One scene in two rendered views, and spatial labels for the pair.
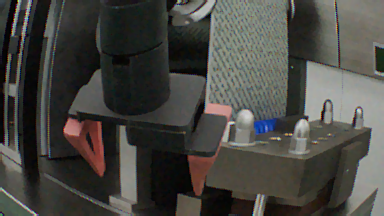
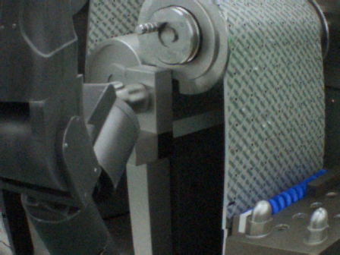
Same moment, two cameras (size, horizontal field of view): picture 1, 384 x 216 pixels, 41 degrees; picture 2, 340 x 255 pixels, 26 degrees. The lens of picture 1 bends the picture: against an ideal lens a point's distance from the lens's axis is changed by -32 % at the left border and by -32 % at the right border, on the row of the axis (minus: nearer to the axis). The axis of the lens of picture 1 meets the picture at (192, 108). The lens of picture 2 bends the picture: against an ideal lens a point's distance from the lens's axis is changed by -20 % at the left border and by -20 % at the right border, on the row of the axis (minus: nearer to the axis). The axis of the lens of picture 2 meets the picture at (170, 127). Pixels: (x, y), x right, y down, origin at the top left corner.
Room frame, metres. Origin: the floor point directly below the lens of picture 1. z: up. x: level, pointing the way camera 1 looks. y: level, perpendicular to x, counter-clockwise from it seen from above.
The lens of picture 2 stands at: (0.01, -0.10, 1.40)
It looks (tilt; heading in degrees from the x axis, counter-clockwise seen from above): 15 degrees down; 9
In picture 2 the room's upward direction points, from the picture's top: 2 degrees counter-clockwise
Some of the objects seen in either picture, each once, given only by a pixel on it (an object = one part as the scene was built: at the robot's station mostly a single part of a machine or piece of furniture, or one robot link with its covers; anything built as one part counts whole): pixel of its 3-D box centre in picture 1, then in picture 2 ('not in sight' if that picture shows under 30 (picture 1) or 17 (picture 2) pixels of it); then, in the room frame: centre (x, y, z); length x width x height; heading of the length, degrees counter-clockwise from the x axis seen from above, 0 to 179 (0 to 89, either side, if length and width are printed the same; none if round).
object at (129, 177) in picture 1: (131, 109); (140, 199); (0.98, 0.08, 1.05); 0.06 x 0.05 x 0.31; 143
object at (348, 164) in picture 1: (347, 174); not in sight; (0.97, -0.29, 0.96); 0.10 x 0.03 x 0.11; 143
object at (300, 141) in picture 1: (301, 135); (318, 224); (0.86, -0.15, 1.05); 0.04 x 0.04 x 0.04
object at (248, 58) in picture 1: (254, 72); (284, 135); (1.05, -0.09, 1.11); 0.23 x 0.01 x 0.18; 143
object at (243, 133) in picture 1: (244, 127); (260, 217); (0.91, -0.07, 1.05); 0.04 x 0.04 x 0.04
